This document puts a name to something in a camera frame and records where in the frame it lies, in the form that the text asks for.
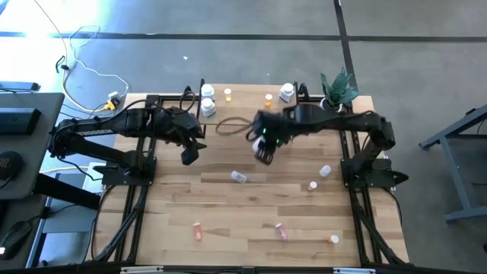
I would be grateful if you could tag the clear pill bottle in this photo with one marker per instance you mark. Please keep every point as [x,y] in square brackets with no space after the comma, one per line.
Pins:
[239,176]

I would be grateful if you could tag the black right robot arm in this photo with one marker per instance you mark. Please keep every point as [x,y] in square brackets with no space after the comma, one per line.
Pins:
[342,120]

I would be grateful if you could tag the slim white pill bottle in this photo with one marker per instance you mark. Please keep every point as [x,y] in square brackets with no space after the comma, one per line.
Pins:
[325,170]

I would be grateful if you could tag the black round case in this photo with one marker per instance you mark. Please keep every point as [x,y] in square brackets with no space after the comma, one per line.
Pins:
[9,165]

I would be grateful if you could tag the silver frame bracket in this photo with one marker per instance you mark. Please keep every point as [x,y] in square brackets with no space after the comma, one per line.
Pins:
[141,269]
[354,270]

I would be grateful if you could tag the wooden shelf black metal frame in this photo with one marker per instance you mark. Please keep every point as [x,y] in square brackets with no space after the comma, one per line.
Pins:
[243,106]

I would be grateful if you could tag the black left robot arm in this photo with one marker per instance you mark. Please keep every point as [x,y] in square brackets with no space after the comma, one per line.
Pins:
[125,122]

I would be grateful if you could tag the black floor tape line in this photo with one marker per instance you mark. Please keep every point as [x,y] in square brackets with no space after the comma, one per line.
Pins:
[228,37]
[341,23]

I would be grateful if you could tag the dark flat device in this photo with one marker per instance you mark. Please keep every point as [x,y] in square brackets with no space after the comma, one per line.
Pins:
[19,86]

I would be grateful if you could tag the black rectangular device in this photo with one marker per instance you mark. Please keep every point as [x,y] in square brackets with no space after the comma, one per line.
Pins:
[19,121]

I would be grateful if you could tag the black desk crossbar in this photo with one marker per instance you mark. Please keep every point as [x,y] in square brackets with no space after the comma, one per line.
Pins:
[64,192]

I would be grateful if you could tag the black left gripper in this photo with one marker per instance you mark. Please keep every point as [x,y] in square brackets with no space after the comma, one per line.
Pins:
[190,156]

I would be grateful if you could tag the white flat box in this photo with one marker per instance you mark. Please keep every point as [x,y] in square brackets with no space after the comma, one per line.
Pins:
[91,182]

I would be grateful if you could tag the grey desk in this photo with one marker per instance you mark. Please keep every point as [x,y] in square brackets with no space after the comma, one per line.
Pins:
[38,152]

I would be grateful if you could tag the grey metal table frame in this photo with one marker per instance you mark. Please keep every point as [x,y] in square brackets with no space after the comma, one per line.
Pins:
[452,169]

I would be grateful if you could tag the black computer mouse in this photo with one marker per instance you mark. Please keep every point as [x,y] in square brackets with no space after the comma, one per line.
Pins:
[15,237]

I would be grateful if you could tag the snake plant in white pot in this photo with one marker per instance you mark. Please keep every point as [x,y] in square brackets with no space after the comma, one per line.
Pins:
[338,89]

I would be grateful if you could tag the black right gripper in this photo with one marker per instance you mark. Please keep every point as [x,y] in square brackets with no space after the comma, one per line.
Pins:
[274,125]

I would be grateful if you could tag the large white medicine bottle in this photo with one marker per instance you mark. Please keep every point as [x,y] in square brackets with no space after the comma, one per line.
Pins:
[207,90]
[208,107]
[286,92]

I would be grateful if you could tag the white yellow power plug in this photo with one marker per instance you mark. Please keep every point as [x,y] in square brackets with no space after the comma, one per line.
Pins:
[113,102]

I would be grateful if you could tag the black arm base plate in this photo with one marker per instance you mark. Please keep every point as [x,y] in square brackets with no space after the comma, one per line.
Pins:
[114,177]
[384,179]

